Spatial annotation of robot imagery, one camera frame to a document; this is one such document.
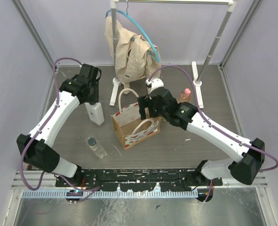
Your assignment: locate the white clothes rack frame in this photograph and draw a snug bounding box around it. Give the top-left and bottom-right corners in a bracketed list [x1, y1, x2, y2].
[110, 0, 237, 106]

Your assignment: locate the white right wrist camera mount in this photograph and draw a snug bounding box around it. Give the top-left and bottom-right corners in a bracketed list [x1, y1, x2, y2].
[146, 79, 164, 94]

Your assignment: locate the white bottle grey cap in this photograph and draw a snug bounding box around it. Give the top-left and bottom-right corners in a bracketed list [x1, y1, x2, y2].
[85, 102, 104, 126]

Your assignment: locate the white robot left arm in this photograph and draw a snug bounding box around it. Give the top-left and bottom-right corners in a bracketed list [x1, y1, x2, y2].
[17, 64, 104, 186]

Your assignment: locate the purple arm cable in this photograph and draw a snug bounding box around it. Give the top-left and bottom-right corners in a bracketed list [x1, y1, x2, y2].
[19, 57, 99, 202]
[145, 65, 278, 203]

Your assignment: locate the beige jacket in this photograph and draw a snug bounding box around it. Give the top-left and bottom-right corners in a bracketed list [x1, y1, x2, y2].
[105, 16, 161, 89]

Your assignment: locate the blue clothes hanger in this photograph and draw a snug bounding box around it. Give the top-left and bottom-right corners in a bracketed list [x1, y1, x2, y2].
[105, 8, 160, 63]

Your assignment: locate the slotted grey cable duct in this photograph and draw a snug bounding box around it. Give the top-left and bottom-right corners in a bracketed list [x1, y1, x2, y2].
[22, 189, 198, 199]

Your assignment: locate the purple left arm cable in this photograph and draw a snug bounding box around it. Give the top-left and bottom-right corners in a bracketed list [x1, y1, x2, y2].
[19, 57, 99, 202]

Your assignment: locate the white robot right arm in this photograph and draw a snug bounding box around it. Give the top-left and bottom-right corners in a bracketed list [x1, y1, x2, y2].
[138, 87, 264, 186]

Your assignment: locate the clear bottle grey cap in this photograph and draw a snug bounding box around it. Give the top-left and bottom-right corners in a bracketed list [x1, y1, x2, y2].
[86, 136, 107, 159]

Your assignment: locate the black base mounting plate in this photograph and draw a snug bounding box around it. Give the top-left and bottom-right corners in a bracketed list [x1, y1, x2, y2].
[55, 168, 224, 192]

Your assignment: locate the pink bottle pink cap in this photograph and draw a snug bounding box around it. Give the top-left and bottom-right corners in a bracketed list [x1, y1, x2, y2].
[178, 88, 192, 103]

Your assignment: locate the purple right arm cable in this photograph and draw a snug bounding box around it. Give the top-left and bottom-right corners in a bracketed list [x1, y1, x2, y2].
[145, 65, 278, 203]

